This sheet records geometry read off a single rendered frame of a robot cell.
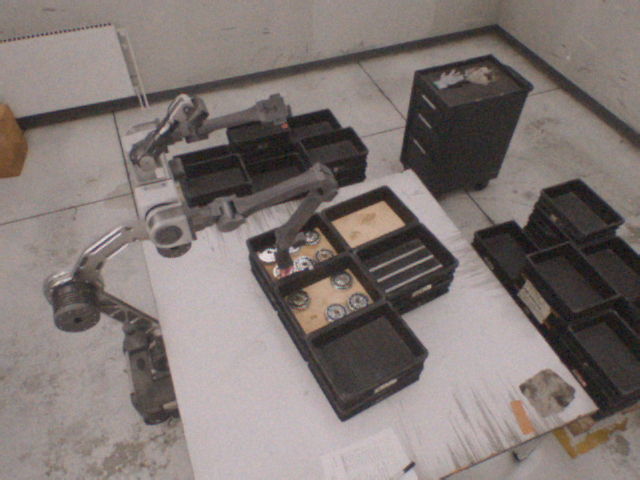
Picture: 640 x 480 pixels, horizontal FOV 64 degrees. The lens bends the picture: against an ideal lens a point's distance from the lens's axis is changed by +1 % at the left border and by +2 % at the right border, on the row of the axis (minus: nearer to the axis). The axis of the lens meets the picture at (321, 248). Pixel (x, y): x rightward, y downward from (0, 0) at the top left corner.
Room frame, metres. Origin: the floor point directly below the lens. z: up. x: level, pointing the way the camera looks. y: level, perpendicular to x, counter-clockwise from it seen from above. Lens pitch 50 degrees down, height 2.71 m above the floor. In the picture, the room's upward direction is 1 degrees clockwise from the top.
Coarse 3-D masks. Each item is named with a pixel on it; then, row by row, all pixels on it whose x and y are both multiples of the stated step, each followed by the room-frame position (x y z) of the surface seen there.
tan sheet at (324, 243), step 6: (324, 240) 1.65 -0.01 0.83; (318, 246) 1.61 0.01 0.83; (324, 246) 1.61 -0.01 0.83; (330, 246) 1.61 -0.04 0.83; (258, 252) 1.56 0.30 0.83; (300, 252) 1.57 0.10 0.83; (306, 252) 1.57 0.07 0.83; (312, 252) 1.57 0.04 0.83; (294, 258) 1.53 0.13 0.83; (312, 258) 1.53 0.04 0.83; (276, 264) 1.49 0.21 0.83; (270, 270) 1.46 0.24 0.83
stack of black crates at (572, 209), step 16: (544, 192) 2.28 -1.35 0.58; (560, 192) 2.35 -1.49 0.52; (576, 192) 2.37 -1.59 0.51; (592, 192) 2.28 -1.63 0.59; (544, 208) 2.22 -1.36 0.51; (560, 208) 2.14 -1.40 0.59; (576, 208) 2.25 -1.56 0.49; (592, 208) 2.23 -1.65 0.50; (608, 208) 2.15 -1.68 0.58; (528, 224) 2.27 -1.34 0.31; (544, 224) 2.18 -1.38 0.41; (560, 224) 2.08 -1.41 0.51; (576, 224) 2.01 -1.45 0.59; (592, 224) 2.11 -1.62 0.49; (608, 224) 2.11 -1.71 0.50; (544, 240) 2.13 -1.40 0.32; (560, 240) 2.04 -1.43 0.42; (576, 240) 1.96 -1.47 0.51; (592, 240) 1.98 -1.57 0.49
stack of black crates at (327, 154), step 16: (352, 128) 2.88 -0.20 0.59; (304, 144) 2.76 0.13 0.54; (320, 144) 2.81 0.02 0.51; (336, 144) 2.84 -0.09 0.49; (352, 144) 2.84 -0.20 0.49; (304, 160) 2.65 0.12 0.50; (320, 160) 2.66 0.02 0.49; (336, 160) 2.55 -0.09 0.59; (352, 160) 2.60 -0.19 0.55; (336, 176) 2.56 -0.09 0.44; (352, 176) 2.60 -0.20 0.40
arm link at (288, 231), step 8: (312, 192) 1.37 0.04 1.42; (320, 192) 1.35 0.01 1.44; (328, 192) 1.32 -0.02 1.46; (336, 192) 1.33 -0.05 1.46; (304, 200) 1.38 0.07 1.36; (312, 200) 1.35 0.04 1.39; (320, 200) 1.35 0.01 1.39; (328, 200) 1.33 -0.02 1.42; (304, 208) 1.36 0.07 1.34; (312, 208) 1.36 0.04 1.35; (296, 216) 1.37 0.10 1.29; (304, 216) 1.36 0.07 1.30; (288, 224) 1.38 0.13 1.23; (296, 224) 1.36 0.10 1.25; (304, 224) 1.38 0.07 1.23; (280, 232) 1.40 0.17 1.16; (288, 232) 1.36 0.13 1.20; (296, 232) 1.37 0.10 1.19; (280, 240) 1.37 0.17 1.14; (288, 240) 1.37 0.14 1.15
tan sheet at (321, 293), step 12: (312, 288) 1.36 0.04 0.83; (324, 288) 1.36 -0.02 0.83; (360, 288) 1.36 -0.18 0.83; (312, 300) 1.29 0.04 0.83; (324, 300) 1.29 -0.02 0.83; (336, 300) 1.29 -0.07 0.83; (312, 312) 1.23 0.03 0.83; (324, 312) 1.23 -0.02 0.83; (300, 324) 1.17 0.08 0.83; (312, 324) 1.17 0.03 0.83; (324, 324) 1.17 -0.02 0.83
